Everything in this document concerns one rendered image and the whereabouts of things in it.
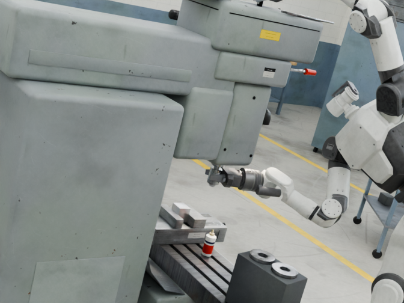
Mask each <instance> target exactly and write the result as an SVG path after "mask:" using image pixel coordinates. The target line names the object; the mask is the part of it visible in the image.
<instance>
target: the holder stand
mask: <svg viewBox="0 0 404 303"><path fill-rule="evenodd" d="M307 280H308V278H307V277H305V276H303V275H302V274H300V273H299V272H298V271H297V270H296V269H295V268H294V267H293V266H290V265H288V264H285V263H282V262H281V261H279V260H277V259H276V258H275V257H274V255H272V254H271V253H269V252H267V251H264V250H262V249H252V250H251V251H247V252H242V253H239V254H238V255H237V259H236V262H235V265H234V269H233V273H232V276H231V280H230V284H229V287H228V290H227V294H226V297H225V302H227V303H300V302H301V299H302V295H303V292H304V289H305V286H306V283H307Z"/></svg>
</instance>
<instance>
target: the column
mask: <svg viewBox="0 0 404 303"><path fill-rule="evenodd" d="M183 113H184V109H183V106H182V105H180V104H179V103H177V102H175V101H173V100H172V99H170V98H168V97H167V96H164V95H163V94H161V93H152V92H145V91H134V90H122V89H116V88H105V87H93V86H87V85H75V84H64V83H57V82H46V81H35V80H28V79H16V78H10V77H8V76H7V75H6V74H5V73H4V72H2V71H1V70H0V303H137V302H138V298H139V293H140V290H141V286H142V281H143V278H144V273H145V269H146V266H147V261H148V256H149V253H150V248H151V245H152V241H153V236H154V233H155V228H156V224H157V221H158V216H159V211H160V208H161V204H162V199H163V196H164V192H165V187H166V184H167V179H168V175H169V172H170V166H171V162H172V159H173V154H174V150H175V147H176V142H177V137H178V134H179V130H180V125H181V122H182V117H183Z"/></svg>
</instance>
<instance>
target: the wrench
mask: <svg viewBox="0 0 404 303"><path fill-rule="evenodd" d="M281 13H286V14H289V15H292V16H298V17H303V18H306V19H311V20H317V21H320V22H325V23H331V24H334V22H330V21H327V20H322V19H317V18H314V17H309V16H304V15H300V14H295V13H291V12H288V11H283V10H281Z"/></svg>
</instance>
